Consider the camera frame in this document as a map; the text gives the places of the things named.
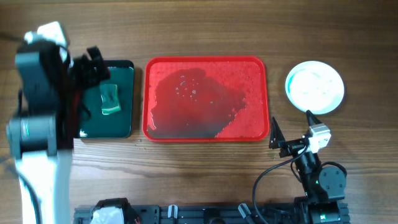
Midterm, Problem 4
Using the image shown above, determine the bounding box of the red plastic tray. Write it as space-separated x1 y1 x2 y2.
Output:
142 55 270 142

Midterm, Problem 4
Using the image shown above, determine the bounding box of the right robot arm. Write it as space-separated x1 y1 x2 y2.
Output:
262 111 350 224

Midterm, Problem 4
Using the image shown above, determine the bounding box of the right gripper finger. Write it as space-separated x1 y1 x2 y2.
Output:
269 117 285 148
306 110 322 126

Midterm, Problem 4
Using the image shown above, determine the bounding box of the green yellow sponge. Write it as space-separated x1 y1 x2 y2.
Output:
99 84 121 115

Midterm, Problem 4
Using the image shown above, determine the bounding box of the light blue plate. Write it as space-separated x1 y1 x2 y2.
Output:
285 66 297 107

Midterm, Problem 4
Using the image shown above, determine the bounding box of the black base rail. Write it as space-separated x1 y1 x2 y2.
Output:
73 202 351 224

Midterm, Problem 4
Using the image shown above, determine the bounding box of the white plate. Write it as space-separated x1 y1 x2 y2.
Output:
291 61 345 114

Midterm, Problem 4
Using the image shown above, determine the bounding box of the black water tray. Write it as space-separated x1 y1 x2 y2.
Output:
77 60 134 139

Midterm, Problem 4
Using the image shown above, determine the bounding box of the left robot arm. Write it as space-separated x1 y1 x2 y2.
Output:
6 40 134 223

